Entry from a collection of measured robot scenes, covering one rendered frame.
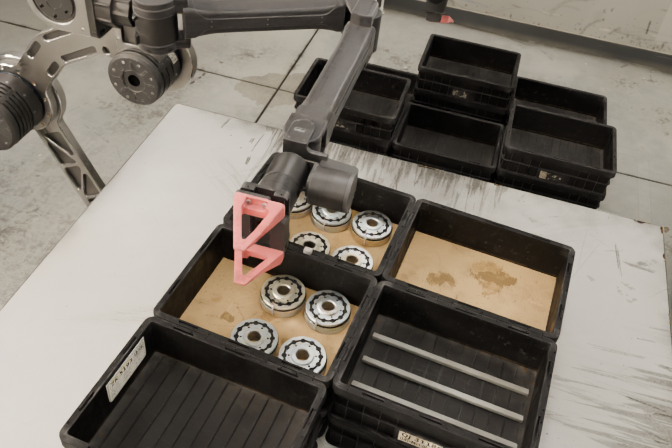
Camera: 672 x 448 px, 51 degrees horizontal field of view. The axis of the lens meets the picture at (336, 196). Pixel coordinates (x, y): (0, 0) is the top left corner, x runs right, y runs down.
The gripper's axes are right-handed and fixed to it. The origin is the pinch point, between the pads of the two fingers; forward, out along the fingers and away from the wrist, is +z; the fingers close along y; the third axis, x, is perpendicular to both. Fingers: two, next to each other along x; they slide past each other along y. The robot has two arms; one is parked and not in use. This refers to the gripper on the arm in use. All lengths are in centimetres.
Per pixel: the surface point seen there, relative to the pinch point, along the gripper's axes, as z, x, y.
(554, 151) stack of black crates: -175, -59, 97
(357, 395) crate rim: -19, -15, 52
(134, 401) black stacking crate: -10, 27, 62
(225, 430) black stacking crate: -10, 8, 62
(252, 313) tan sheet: -38, 13, 62
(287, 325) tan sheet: -38, 5, 62
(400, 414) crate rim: -18, -24, 53
